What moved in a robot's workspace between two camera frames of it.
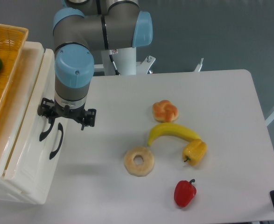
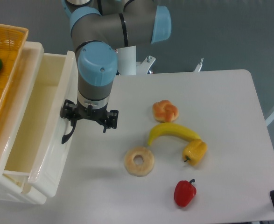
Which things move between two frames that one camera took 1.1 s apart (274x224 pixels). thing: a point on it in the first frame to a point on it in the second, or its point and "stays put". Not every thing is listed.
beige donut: (145, 167) stays put
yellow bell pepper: (195, 151) stays put
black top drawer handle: (44, 135) to (73, 123)
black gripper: (48, 108) to (72, 111)
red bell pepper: (184, 192) stays put
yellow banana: (171, 129) stays put
